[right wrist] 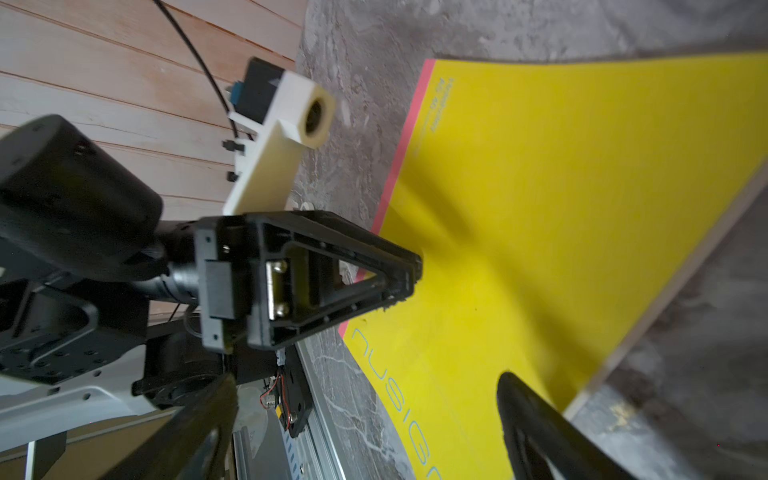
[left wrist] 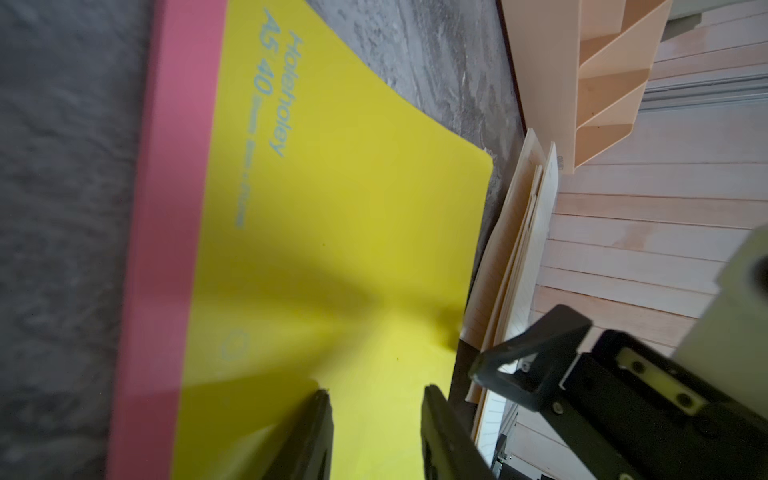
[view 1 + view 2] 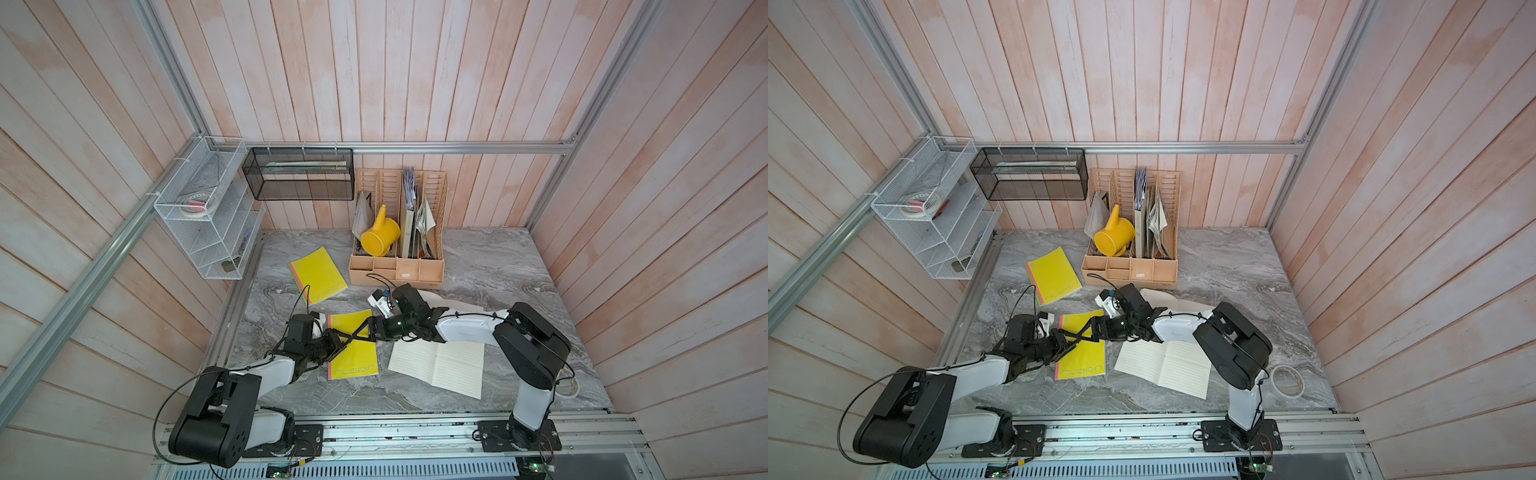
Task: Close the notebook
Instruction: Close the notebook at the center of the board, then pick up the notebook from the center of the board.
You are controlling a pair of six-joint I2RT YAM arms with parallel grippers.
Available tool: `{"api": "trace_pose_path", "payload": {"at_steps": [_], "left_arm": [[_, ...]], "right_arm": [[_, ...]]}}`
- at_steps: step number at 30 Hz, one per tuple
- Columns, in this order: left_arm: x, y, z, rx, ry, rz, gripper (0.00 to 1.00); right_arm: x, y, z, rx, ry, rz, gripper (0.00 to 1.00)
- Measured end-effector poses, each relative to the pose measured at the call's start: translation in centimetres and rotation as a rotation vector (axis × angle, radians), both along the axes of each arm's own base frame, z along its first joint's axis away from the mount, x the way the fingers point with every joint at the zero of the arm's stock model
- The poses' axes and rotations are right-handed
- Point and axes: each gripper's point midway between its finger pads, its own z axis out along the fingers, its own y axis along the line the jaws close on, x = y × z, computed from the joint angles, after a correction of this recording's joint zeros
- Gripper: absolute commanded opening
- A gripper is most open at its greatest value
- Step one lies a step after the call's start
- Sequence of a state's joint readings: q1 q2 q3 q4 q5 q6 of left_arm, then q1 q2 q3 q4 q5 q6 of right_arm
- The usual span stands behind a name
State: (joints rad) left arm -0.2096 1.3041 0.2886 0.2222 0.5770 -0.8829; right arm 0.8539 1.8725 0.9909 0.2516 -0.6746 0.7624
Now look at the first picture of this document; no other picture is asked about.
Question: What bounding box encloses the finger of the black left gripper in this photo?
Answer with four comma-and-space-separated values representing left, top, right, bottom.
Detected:
245, 211, 423, 350

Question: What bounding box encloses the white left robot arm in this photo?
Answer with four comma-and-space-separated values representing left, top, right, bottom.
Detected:
1, 115, 423, 450

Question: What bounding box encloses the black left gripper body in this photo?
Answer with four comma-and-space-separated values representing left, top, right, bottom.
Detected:
161, 215, 288, 354

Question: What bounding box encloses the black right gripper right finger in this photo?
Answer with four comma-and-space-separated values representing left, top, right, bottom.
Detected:
496, 372, 633, 479

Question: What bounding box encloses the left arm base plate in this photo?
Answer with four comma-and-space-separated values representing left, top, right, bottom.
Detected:
273, 346, 314, 439

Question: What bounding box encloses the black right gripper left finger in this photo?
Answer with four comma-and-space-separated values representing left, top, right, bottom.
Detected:
102, 374, 238, 479

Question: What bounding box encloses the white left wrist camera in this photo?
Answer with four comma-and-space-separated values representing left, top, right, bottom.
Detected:
223, 57, 336, 216

